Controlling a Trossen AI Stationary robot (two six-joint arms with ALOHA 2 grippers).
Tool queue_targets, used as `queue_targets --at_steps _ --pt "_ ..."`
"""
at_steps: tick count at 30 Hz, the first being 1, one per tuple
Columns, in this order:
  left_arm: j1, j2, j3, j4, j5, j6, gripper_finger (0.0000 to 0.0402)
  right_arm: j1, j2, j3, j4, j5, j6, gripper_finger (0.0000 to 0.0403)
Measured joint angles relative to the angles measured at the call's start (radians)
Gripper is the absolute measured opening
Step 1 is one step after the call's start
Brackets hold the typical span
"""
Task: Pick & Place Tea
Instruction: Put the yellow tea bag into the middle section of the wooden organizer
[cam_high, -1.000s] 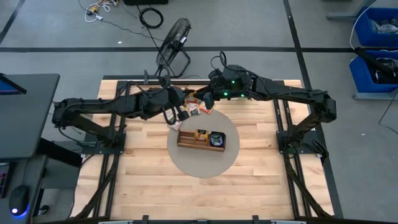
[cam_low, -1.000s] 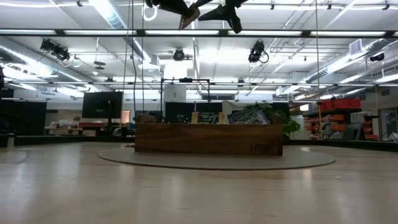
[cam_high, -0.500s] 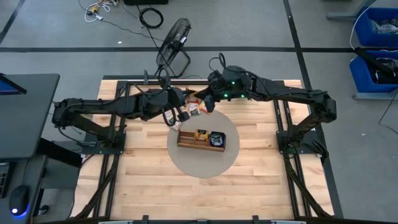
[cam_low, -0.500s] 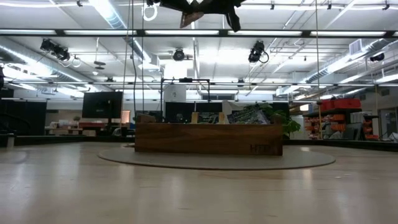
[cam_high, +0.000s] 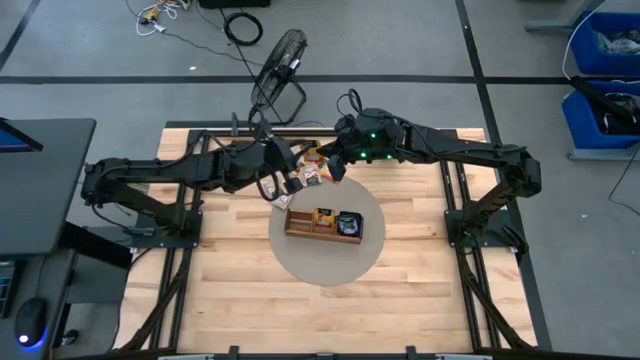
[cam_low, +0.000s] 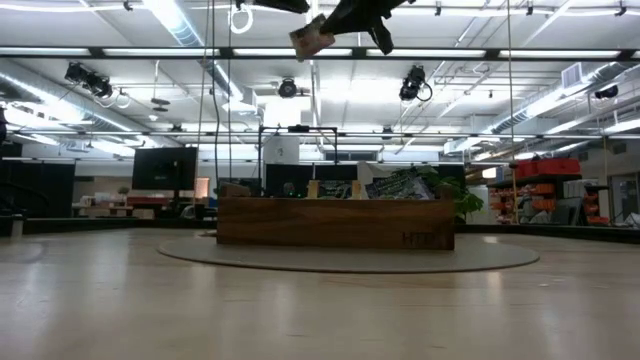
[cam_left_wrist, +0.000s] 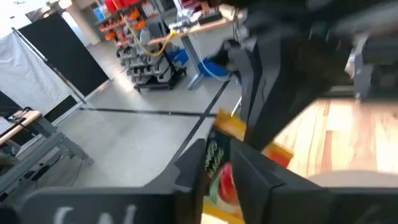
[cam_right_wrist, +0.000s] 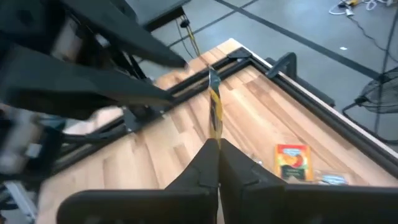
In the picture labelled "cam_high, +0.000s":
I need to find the black keyboard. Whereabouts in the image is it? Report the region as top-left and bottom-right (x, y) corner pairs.
(0, 262), (16, 320)

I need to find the round grey placemat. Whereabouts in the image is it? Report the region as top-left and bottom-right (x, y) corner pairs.
(267, 174), (387, 288)

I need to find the desk monitor with blue screen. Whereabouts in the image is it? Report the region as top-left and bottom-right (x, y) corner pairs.
(0, 118), (44, 154)

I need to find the white and yellow cable bundle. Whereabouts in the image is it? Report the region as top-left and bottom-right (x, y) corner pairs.
(134, 0), (192, 38)

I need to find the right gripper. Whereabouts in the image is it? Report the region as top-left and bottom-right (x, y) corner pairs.
(315, 124), (371, 183)

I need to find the blue tea bag packet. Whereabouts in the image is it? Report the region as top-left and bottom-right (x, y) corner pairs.
(337, 210), (364, 237)

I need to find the coiled black cable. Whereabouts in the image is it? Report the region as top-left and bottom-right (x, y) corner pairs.
(223, 11), (265, 48)

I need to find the grey table leg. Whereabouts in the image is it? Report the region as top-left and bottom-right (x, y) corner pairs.
(524, 0), (609, 34)

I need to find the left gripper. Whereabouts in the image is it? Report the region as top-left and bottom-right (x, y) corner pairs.
(259, 135), (321, 195)

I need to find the black desk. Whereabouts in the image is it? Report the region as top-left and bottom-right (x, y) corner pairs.
(0, 118), (98, 257)

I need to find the black box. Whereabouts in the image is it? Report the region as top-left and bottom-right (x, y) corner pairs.
(198, 0), (271, 9)

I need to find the black equipment piece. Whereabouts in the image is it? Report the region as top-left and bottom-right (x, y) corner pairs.
(569, 74), (640, 134)

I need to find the black computer mouse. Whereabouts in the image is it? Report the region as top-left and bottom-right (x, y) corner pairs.
(13, 297), (49, 349)

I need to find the blue plastic bin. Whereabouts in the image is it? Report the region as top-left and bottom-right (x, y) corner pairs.
(561, 79), (640, 151)
(569, 10), (640, 76)

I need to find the grey desk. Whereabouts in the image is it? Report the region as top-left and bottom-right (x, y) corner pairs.
(0, 249), (77, 360)

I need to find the black floor fan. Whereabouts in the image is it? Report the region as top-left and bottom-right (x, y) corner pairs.
(249, 28), (309, 127)

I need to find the wooden tea organizer box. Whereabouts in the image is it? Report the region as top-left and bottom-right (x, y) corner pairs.
(283, 207), (365, 246)

